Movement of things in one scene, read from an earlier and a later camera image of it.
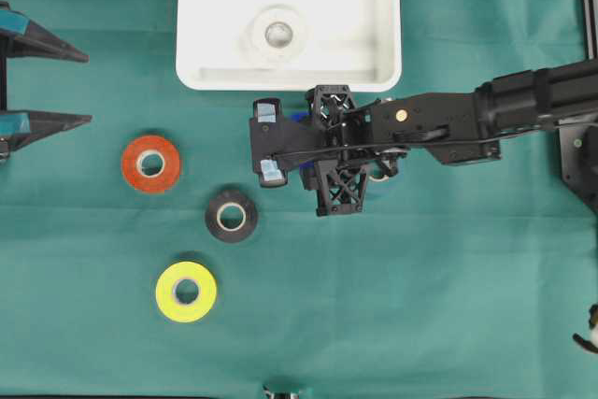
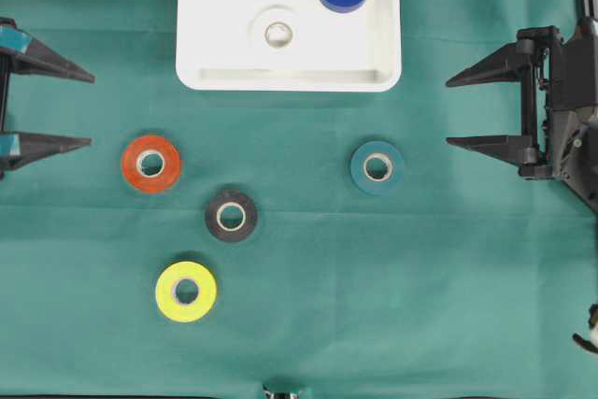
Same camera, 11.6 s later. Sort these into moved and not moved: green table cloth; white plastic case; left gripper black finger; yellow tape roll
Moved: left gripper black finger
Not moved: green table cloth; white plastic case; yellow tape roll
